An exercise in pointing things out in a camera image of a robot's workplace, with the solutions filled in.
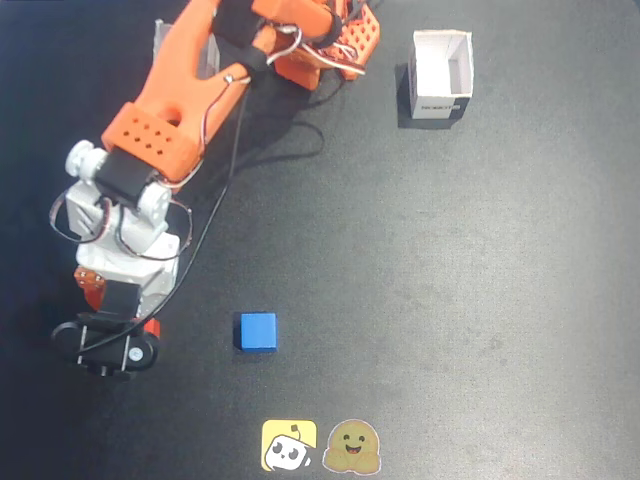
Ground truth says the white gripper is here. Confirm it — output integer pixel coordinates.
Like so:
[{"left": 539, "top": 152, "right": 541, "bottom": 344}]
[{"left": 73, "top": 231, "right": 182, "bottom": 321}]

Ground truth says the blue cube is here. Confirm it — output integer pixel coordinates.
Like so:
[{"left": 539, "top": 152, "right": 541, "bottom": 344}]
[{"left": 233, "top": 312, "right": 279, "bottom": 353}]

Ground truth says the white cardboard box black label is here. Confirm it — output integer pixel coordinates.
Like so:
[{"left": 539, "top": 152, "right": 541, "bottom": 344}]
[
  {"left": 407, "top": 28, "right": 475, "bottom": 121},
  {"left": 153, "top": 18, "right": 222, "bottom": 82}
]

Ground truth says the yellow robot sticker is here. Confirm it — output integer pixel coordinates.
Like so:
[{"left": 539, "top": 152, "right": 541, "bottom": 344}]
[{"left": 260, "top": 418, "right": 319, "bottom": 473}]

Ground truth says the hugging face emoji sticker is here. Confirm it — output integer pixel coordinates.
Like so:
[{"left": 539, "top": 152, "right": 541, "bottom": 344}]
[{"left": 321, "top": 418, "right": 383, "bottom": 474}]

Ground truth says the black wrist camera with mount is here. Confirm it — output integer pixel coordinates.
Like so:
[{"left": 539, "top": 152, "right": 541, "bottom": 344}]
[{"left": 49, "top": 279, "right": 162, "bottom": 384}]

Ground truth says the black camera cable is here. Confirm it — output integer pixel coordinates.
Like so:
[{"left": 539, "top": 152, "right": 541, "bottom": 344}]
[{"left": 75, "top": 74, "right": 252, "bottom": 357}]

